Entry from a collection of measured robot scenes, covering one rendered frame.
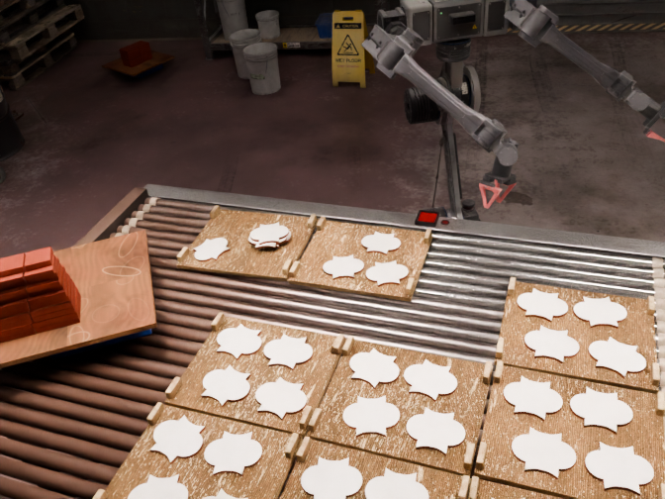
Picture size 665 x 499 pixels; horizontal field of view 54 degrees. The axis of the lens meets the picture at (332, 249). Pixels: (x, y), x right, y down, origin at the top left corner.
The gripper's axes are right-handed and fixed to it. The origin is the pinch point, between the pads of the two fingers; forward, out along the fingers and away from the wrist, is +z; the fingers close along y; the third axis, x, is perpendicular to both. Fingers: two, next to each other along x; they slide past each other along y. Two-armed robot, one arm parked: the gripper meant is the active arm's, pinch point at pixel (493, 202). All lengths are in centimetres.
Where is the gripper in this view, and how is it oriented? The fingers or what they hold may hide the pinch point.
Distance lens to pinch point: 208.5
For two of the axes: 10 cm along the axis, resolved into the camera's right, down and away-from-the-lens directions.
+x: -8.0, -3.5, 5.0
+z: -1.5, 9.1, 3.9
